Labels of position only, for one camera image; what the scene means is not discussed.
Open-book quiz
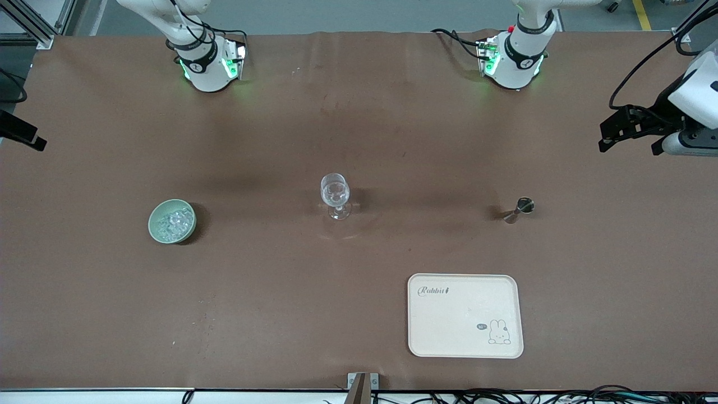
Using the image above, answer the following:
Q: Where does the clear wine glass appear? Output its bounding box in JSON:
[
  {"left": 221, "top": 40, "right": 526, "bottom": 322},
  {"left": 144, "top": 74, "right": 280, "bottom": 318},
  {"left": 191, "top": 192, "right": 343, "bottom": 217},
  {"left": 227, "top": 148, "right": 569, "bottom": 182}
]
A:
[{"left": 320, "top": 173, "right": 353, "bottom": 221}]

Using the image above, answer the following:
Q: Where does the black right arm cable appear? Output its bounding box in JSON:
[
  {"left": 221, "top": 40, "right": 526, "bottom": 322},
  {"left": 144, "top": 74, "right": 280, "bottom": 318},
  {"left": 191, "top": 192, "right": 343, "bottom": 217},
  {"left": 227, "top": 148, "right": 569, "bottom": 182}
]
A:
[{"left": 0, "top": 67, "right": 28, "bottom": 105}]

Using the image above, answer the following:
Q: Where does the black left base cable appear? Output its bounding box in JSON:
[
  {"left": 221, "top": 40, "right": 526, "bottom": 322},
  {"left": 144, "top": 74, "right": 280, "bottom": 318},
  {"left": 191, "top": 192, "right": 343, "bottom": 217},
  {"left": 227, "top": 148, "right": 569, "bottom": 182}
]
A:
[{"left": 431, "top": 28, "right": 484, "bottom": 60}]

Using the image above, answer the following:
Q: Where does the black base cable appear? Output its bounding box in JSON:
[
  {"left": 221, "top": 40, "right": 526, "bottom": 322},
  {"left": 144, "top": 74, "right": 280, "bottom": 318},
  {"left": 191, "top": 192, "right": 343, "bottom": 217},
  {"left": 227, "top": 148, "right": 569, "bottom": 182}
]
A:
[
  {"left": 203, "top": 22, "right": 248, "bottom": 47},
  {"left": 431, "top": 28, "right": 484, "bottom": 60}
]

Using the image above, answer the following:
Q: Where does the grey base connector plate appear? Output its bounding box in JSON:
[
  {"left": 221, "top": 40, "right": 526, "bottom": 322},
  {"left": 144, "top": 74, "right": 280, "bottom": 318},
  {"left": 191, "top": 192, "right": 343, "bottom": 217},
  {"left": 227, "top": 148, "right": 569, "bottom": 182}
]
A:
[
  {"left": 477, "top": 36, "right": 501, "bottom": 77},
  {"left": 223, "top": 42, "right": 248, "bottom": 80}
]

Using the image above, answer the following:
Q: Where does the grey metal edge bracket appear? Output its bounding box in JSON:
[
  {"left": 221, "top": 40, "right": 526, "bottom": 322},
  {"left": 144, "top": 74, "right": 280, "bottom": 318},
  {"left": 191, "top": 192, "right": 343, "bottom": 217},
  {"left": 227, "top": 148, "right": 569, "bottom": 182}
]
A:
[{"left": 347, "top": 372, "right": 380, "bottom": 391}]

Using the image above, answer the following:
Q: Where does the steel cocktail jigger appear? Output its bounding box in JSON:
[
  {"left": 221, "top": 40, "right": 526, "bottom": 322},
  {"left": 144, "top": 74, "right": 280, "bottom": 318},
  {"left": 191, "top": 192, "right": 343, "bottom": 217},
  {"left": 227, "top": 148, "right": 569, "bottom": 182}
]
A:
[{"left": 503, "top": 197, "right": 535, "bottom": 224}]

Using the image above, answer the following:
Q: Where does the brown table mat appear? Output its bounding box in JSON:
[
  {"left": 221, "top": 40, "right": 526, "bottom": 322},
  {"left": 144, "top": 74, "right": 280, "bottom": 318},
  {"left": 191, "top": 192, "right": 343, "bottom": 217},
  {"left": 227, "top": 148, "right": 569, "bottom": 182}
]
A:
[{"left": 0, "top": 31, "right": 718, "bottom": 392}]

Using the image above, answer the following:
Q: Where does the aluminium frame profile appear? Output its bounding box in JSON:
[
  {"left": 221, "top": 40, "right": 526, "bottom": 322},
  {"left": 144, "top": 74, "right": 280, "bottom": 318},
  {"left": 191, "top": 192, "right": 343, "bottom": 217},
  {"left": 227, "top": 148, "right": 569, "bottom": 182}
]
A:
[
  {"left": 0, "top": 0, "right": 77, "bottom": 49},
  {"left": 671, "top": 0, "right": 718, "bottom": 44}
]

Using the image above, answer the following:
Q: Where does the black right base cable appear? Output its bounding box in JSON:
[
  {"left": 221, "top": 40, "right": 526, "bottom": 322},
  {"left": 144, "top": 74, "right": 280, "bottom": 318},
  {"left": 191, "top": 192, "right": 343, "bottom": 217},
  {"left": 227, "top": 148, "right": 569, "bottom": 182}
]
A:
[{"left": 203, "top": 22, "right": 248, "bottom": 47}]

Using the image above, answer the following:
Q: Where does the cream rabbit print tray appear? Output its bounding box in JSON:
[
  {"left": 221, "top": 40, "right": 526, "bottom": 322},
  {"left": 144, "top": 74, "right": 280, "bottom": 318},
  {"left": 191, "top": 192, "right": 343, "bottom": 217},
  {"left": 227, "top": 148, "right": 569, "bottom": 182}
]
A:
[{"left": 408, "top": 273, "right": 524, "bottom": 359}]

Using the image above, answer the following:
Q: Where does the grey left base connector plate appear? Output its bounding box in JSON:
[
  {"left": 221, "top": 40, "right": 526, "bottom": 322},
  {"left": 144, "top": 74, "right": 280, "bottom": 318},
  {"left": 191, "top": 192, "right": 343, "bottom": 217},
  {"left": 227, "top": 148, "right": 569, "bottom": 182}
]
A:
[{"left": 477, "top": 36, "right": 501, "bottom": 77}]

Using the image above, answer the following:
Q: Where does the clear ice cubes pile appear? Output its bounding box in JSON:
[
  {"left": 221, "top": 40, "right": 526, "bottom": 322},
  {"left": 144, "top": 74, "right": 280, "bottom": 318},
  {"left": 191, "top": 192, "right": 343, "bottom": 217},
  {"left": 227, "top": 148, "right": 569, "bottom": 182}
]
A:
[{"left": 156, "top": 208, "right": 191, "bottom": 240}]

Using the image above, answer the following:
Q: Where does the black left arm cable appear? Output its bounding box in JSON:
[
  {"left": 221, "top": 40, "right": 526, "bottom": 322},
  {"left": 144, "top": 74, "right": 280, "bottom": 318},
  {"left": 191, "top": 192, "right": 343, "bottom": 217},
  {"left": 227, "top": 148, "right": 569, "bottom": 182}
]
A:
[{"left": 609, "top": 0, "right": 718, "bottom": 111}]

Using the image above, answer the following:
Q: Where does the black cable bundle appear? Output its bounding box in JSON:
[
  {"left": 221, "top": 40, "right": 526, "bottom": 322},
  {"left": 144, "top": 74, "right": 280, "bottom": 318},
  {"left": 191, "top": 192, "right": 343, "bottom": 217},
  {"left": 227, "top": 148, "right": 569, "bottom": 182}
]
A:
[{"left": 370, "top": 384, "right": 718, "bottom": 404}]

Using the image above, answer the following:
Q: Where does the grey right base connector plate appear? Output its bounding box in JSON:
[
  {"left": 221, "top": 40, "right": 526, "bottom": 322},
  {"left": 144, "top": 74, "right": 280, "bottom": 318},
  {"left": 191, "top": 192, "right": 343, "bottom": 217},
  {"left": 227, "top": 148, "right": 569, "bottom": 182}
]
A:
[{"left": 223, "top": 42, "right": 248, "bottom": 80}]

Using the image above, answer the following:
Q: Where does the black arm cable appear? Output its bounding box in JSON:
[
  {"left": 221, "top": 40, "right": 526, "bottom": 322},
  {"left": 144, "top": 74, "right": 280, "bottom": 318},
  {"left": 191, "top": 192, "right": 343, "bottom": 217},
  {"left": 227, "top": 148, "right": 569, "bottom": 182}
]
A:
[
  {"left": 609, "top": 0, "right": 718, "bottom": 111},
  {"left": 0, "top": 67, "right": 28, "bottom": 105}
]

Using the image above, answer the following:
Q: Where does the pale green ceramic bowl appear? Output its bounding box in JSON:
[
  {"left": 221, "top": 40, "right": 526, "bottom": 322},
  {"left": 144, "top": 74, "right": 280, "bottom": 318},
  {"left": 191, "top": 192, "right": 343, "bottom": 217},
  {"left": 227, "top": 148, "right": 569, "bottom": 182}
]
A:
[{"left": 148, "top": 199, "right": 197, "bottom": 245}]

